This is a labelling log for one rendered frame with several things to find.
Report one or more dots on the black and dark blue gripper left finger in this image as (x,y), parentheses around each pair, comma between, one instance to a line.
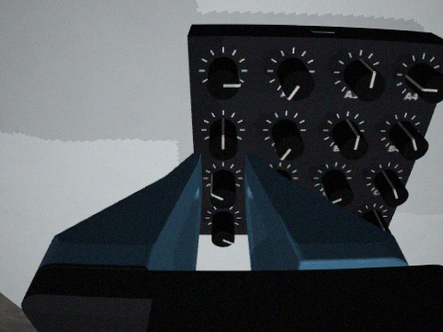
(141,229)

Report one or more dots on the black knob box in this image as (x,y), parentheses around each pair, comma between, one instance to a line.
(359,124)

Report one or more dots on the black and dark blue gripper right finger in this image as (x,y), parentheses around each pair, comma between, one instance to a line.
(306,230)

